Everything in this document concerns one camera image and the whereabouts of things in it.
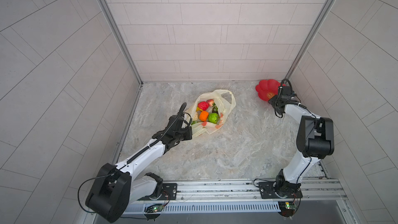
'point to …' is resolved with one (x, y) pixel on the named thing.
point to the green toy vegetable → (194, 122)
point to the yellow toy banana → (198, 109)
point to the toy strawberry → (211, 102)
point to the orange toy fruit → (203, 115)
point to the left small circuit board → (154, 208)
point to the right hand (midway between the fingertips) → (273, 100)
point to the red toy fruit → (203, 105)
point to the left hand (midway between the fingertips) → (195, 130)
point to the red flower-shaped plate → (267, 89)
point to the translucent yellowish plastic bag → (222, 108)
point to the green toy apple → (213, 117)
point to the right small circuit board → (287, 209)
